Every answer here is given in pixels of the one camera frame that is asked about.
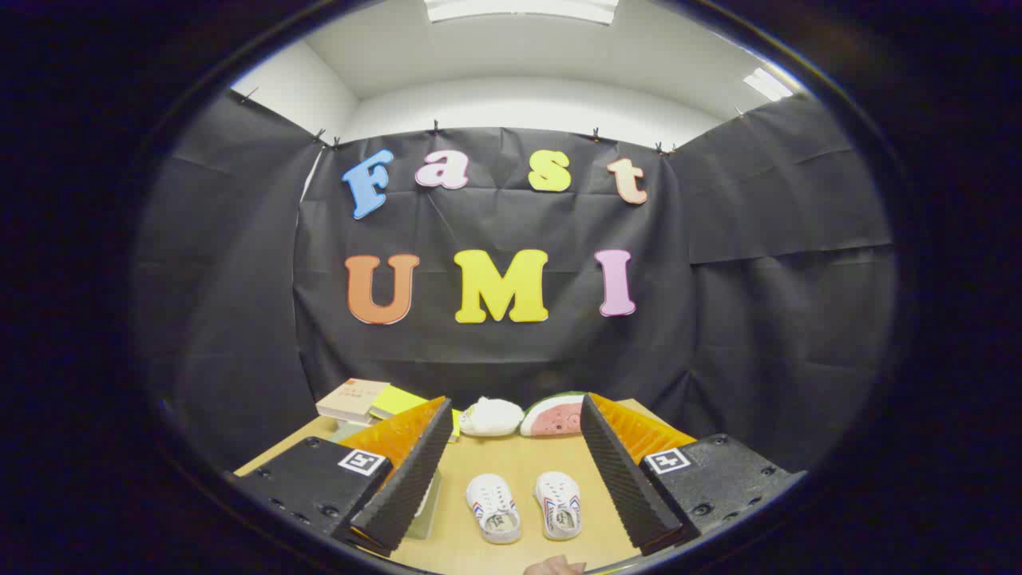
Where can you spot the watermelon slice plush toy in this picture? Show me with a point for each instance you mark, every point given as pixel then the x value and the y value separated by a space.
pixel 551 419

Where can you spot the beige book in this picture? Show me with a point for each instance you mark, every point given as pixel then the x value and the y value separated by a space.
pixel 351 398

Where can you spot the white canvas shoe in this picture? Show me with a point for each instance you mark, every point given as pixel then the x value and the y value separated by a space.
pixel 493 507
pixel 557 505

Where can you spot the long ceiling light panel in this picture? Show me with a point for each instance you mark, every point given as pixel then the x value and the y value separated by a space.
pixel 519 9

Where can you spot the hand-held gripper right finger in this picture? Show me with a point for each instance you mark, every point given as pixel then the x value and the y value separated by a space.
pixel 627 479

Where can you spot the beige fabric storage box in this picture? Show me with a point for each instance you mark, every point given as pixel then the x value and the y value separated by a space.
pixel 427 511

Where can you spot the white plush toy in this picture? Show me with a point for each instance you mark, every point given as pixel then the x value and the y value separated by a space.
pixel 491 417

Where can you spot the yellow book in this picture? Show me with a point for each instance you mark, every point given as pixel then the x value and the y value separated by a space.
pixel 395 402

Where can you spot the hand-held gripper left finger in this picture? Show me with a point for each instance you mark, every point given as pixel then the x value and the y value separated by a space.
pixel 407 479

